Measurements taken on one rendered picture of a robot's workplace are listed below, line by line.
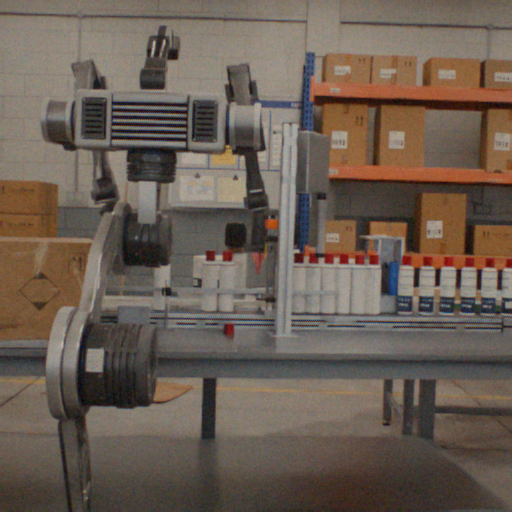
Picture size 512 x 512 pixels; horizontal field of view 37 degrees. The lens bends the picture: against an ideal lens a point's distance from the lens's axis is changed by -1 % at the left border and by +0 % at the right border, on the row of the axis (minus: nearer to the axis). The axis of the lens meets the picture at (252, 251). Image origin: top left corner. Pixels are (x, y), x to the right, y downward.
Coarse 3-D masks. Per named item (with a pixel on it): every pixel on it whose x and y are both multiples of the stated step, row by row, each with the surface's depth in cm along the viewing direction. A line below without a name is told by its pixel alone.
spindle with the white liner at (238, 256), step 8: (232, 224) 285; (240, 224) 285; (232, 232) 284; (240, 232) 284; (232, 240) 284; (240, 240) 284; (232, 248) 285; (240, 248) 286; (232, 256) 284; (240, 256) 285; (240, 264) 285; (240, 272) 285; (240, 280) 285; (240, 296) 286
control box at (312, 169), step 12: (300, 132) 244; (312, 132) 244; (300, 144) 244; (312, 144) 245; (324, 144) 253; (300, 156) 244; (312, 156) 245; (324, 156) 253; (300, 168) 244; (312, 168) 246; (324, 168) 254; (300, 180) 244; (312, 180) 246; (324, 180) 254; (300, 192) 258; (312, 192) 253; (324, 192) 255
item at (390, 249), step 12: (384, 240) 281; (396, 240) 278; (384, 252) 281; (396, 252) 277; (384, 276) 277; (384, 288) 277; (384, 300) 270; (396, 300) 270; (384, 312) 270; (396, 312) 270
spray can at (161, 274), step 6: (156, 270) 256; (162, 270) 255; (168, 270) 256; (156, 276) 256; (162, 276) 255; (168, 276) 257; (156, 282) 256; (162, 282) 255; (168, 282) 257; (156, 294) 256; (156, 300) 256; (162, 300) 256; (168, 300) 258; (156, 306) 256; (162, 306) 256; (168, 306) 258
